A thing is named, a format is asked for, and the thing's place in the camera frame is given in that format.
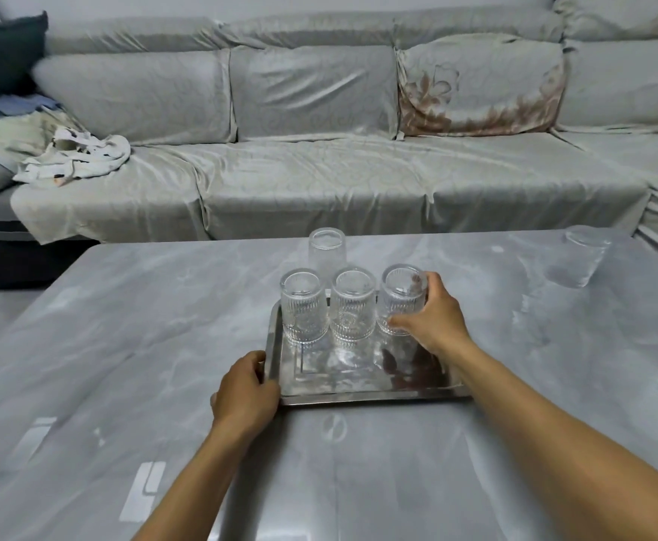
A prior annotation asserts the ribbed clear drinking glass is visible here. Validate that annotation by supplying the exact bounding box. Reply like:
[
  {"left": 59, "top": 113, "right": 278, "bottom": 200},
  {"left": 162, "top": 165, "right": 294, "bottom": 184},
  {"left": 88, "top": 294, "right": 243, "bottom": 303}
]
[
  {"left": 279, "top": 268, "right": 330, "bottom": 346},
  {"left": 329, "top": 267, "right": 378, "bottom": 350},
  {"left": 378, "top": 264, "right": 429, "bottom": 336}
]

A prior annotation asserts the person's right hand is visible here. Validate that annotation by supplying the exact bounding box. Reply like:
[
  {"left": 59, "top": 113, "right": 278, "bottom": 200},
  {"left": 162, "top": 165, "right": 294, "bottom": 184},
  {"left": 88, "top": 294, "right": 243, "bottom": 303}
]
[{"left": 387, "top": 271, "right": 474, "bottom": 366}]

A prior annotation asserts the grey sofa back cushion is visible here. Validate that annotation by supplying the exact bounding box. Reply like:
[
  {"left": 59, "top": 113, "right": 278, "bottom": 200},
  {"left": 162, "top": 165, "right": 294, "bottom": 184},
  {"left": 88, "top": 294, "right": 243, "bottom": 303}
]
[
  {"left": 230, "top": 44, "right": 401, "bottom": 143},
  {"left": 556, "top": 38, "right": 658, "bottom": 134},
  {"left": 30, "top": 48, "right": 235, "bottom": 147}
]

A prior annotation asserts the person's left hand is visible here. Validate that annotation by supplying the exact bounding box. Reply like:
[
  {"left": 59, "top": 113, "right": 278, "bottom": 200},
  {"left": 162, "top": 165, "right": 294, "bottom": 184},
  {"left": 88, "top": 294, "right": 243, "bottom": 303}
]
[{"left": 210, "top": 350, "right": 282, "bottom": 444}]

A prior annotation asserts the white crumpled garment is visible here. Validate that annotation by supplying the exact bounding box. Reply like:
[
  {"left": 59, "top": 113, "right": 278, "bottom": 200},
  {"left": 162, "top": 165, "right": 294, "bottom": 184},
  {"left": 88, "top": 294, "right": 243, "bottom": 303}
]
[{"left": 12, "top": 126, "right": 133, "bottom": 190}]

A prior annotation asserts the floral sofa back cushion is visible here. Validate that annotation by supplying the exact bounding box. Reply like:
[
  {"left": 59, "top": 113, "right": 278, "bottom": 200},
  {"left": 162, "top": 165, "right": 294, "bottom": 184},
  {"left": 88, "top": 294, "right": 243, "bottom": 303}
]
[{"left": 396, "top": 33, "right": 567, "bottom": 139}]

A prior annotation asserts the smooth clear drinking glass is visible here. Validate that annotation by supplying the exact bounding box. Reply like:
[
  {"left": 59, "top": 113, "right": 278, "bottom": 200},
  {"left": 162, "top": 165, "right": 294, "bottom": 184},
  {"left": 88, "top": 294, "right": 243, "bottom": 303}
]
[
  {"left": 543, "top": 224, "right": 613, "bottom": 289},
  {"left": 307, "top": 227, "right": 347, "bottom": 288}
]

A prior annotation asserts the grey covered sofa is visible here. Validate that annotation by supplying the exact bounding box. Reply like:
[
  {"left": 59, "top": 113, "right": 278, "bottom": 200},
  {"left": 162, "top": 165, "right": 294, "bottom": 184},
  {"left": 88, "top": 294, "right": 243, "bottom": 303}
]
[{"left": 0, "top": 0, "right": 658, "bottom": 289}]

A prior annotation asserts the person's left forearm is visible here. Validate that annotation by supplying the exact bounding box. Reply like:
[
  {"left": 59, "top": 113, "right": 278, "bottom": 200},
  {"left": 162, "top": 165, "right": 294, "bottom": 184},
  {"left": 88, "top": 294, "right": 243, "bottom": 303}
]
[{"left": 132, "top": 427, "right": 284, "bottom": 541}]

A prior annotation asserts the person's right forearm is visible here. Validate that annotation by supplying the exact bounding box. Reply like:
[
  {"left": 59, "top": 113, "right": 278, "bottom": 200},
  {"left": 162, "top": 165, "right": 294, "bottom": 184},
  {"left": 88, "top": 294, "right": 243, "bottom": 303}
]
[{"left": 446, "top": 337, "right": 658, "bottom": 541}]

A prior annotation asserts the pale crumpled cloth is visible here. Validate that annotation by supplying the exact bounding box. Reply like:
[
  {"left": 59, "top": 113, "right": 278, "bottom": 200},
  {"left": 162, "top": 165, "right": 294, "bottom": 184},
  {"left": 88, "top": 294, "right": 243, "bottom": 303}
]
[{"left": 0, "top": 107, "right": 84, "bottom": 165}]

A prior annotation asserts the stainless steel tray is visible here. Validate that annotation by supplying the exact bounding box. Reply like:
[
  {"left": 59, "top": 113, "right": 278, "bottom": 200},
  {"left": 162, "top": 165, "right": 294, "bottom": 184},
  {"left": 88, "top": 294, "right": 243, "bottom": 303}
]
[{"left": 265, "top": 298, "right": 474, "bottom": 408}]

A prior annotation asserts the blue blanket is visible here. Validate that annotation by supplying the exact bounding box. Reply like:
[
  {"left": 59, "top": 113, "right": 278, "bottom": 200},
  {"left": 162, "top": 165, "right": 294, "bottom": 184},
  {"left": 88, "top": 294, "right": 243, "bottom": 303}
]
[{"left": 0, "top": 94, "right": 62, "bottom": 148}]

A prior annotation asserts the dark pillow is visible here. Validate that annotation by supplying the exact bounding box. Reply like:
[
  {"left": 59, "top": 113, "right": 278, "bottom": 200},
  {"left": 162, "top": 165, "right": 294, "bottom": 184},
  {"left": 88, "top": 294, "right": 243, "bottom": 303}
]
[{"left": 0, "top": 10, "right": 49, "bottom": 103}]

